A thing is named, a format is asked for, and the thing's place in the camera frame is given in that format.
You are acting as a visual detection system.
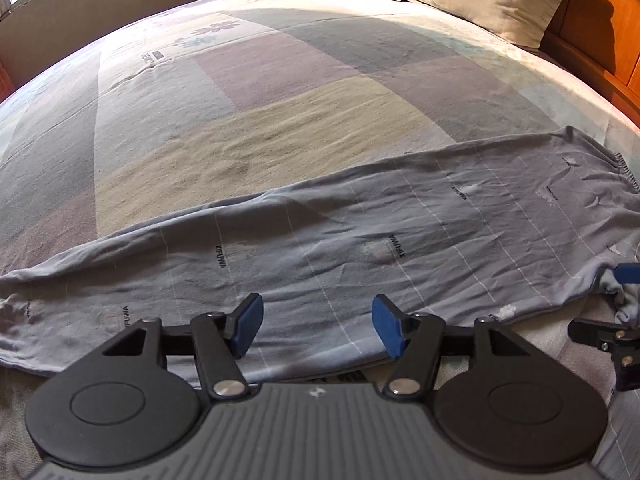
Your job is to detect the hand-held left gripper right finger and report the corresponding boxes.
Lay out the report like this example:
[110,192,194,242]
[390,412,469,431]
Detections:
[370,294,531,404]

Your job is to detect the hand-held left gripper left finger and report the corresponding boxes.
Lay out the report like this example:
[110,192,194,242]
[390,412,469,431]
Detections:
[102,293,265,401]

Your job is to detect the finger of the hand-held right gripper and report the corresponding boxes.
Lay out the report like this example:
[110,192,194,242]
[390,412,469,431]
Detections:
[612,262,640,286]
[567,319,631,356]

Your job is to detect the grey pants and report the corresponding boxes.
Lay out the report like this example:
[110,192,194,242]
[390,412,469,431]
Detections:
[0,126,640,380]

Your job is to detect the wooden headboard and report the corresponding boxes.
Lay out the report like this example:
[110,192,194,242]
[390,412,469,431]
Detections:
[540,0,640,118]

